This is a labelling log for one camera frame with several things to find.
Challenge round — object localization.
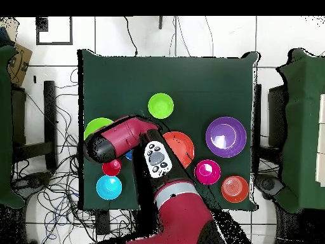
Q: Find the small green bowl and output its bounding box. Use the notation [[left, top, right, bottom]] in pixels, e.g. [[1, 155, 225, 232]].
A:
[[147, 92, 175, 119]]

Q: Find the large green bowl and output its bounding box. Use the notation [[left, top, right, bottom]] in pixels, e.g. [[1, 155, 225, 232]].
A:
[[83, 117, 114, 140]]

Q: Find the wide orange bowl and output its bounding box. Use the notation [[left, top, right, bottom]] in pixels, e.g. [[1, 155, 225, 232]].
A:
[[162, 131, 196, 170]]

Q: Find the magenta bowl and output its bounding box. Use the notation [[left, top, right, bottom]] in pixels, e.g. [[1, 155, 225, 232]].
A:
[[194, 159, 222, 186]]

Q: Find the dark green tablecloth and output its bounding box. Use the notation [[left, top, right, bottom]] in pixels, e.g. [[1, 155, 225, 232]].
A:
[[77, 48, 260, 212]]

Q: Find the red cup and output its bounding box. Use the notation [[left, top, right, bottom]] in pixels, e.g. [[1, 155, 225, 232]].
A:
[[102, 158, 123, 177]]

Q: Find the purple bowl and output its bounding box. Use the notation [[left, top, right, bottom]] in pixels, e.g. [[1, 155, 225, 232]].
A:
[[205, 116, 248, 159]]

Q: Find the light blue bowl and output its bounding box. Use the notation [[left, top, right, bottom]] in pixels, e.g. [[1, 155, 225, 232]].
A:
[[95, 175, 123, 201]]

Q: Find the deep orange bowl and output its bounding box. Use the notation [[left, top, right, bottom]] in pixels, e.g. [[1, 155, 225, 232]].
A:
[[221, 175, 250, 204]]

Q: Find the black box on floor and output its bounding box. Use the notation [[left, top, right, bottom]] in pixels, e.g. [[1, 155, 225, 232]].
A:
[[95, 209, 110, 236]]

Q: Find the black metal stand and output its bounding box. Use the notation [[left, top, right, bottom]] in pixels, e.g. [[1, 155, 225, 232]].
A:
[[11, 80, 58, 170], [252, 83, 289, 166]]

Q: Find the grey machine base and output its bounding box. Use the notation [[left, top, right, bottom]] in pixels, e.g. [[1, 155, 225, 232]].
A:
[[12, 172, 53, 196], [255, 173, 285, 200]]

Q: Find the green cloth side table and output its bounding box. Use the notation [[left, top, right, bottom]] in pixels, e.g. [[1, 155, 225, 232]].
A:
[[0, 44, 25, 209], [275, 48, 325, 214]]

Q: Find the cardboard box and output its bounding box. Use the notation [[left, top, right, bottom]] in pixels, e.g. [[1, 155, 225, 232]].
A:
[[7, 43, 33, 87]]

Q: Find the black cable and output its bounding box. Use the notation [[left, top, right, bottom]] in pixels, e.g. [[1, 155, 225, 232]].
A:
[[123, 17, 138, 57]]

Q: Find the tangle of black cables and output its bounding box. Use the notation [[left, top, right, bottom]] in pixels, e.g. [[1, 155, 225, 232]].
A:
[[11, 68, 135, 244]]

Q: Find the black square frame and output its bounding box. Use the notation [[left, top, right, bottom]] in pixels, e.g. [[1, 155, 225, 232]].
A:
[[36, 17, 74, 46]]

